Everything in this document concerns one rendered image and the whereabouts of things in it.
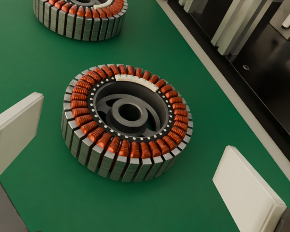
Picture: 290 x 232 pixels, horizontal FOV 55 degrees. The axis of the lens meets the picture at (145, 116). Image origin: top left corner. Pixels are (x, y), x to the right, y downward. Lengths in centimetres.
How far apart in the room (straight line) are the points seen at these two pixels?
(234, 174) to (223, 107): 16
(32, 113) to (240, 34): 29
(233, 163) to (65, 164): 13
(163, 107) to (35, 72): 13
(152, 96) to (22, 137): 13
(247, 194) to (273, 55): 32
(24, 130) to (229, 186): 13
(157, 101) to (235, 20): 16
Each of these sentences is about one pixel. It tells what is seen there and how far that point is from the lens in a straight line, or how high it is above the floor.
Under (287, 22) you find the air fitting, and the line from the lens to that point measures 52.
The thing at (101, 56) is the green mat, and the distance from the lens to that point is 33.
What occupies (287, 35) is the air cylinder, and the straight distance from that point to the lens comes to 53.
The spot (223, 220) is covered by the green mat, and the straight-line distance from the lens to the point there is 25.
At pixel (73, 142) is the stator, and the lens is 22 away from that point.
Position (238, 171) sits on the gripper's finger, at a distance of 18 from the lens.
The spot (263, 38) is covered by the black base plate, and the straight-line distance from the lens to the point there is 49.
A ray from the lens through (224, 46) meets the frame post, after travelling 38.
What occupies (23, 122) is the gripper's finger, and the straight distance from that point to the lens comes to 16.
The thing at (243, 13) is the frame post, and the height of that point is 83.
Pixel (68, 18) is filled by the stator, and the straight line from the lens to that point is 33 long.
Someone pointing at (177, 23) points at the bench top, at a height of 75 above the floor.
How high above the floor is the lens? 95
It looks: 45 degrees down
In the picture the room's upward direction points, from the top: 24 degrees clockwise
